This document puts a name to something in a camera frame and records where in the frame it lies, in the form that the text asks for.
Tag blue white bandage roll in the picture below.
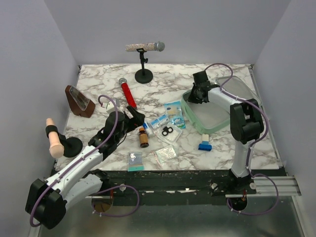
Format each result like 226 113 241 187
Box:
143 121 154 137

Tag brown medicine bottle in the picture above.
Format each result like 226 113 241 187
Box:
139 127 149 148

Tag alcohol wipes bag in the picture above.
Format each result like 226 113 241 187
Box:
149 114 169 129

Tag black scissors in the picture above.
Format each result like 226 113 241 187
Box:
161 126 173 136

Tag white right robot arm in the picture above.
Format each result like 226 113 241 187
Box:
188 71 264 194

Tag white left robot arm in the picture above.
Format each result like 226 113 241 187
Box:
25 106 145 229

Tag green medicine kit case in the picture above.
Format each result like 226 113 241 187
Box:
181 76 261 134

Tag red microphone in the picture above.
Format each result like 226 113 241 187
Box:
118 78 137 109

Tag cotton swab packet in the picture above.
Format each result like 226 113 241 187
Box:
164 101 186 129

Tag clear gauze pouch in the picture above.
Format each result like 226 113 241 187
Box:
155 123 183 144

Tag small teal zip bag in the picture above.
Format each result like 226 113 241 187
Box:
127 152 144 172

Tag black microphone stand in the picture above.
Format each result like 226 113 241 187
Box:
135 48 153 84

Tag clear bag of masks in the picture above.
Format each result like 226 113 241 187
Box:
152 145 178 166

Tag brown metronome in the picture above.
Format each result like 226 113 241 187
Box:
65 85 95 118

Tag blue white toy brick stack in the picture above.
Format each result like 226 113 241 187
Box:
198 134 212 152

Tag black round stand base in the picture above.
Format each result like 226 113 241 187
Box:
62 137 83 158

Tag glitter microphone on stand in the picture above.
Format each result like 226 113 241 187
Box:
125 41 165 52

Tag beige microphone on stand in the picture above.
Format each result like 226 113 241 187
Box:
46 118 64 159

